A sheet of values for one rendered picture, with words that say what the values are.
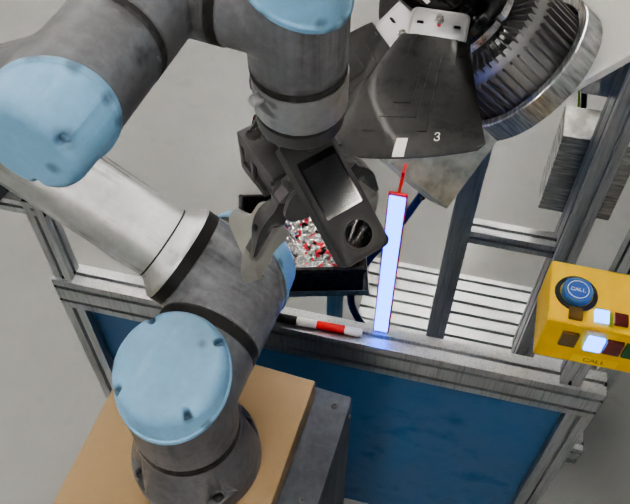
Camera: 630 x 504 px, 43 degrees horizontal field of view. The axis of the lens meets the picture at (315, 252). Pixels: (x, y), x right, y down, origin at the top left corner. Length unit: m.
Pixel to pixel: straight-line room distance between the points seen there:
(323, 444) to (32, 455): 1.30
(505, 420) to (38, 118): 1.10
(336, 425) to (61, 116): 0.66
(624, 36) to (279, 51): 0.85
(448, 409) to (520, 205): 1.30
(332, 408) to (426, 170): 0.46
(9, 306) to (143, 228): 1.65
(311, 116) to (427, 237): 1.90
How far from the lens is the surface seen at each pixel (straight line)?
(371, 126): 1.14
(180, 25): 0.56
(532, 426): 1.44
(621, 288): 1.13
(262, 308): 0.85
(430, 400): 1.41
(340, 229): 0.65
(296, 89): 0.58
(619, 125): 1.50
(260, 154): 0.69
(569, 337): 1.09
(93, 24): 0.52
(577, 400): 1.31
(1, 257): 2.59
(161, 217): 0.85
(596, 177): 1.59
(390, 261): 1.11
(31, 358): 2.36
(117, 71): 0.51
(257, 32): 0.55
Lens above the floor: 1.95
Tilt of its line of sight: 53 degrees down
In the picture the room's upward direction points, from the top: straight up
